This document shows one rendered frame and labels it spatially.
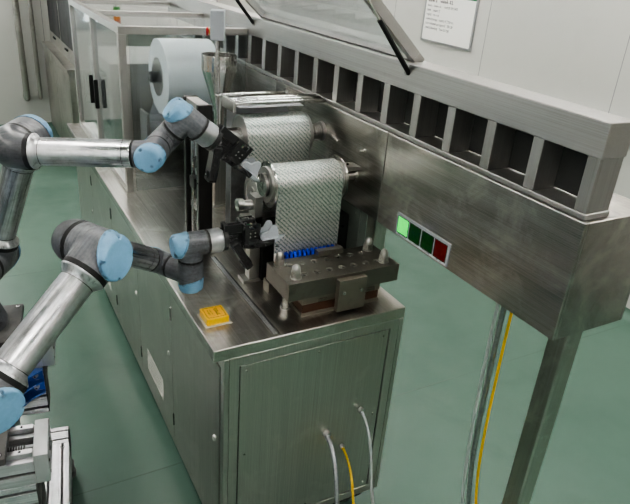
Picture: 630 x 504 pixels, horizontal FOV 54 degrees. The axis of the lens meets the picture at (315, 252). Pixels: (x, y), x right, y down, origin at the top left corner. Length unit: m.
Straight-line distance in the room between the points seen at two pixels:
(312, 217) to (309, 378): 0.51
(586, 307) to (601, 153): 0.39
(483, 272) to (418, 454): 1.34
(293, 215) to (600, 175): 0.95
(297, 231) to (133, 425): 1.31
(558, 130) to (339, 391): 1.10
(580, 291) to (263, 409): 0.99
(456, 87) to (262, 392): 1.04
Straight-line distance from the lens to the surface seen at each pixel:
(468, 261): 1.71
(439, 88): 1.76
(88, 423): 2.97
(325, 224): 2.05
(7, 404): 1.51
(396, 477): 2.73
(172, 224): 2.54
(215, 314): 1.88
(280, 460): 2.16
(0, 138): 1.85
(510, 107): 1.57
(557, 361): 1.79
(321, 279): 1.88
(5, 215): 2.06
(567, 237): 1.47
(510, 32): 4.85
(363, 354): 2.05
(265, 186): 1.93
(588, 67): 4.40
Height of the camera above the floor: 1.91
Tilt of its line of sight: 26 degrees down
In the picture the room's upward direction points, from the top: 5 degrees clockwise
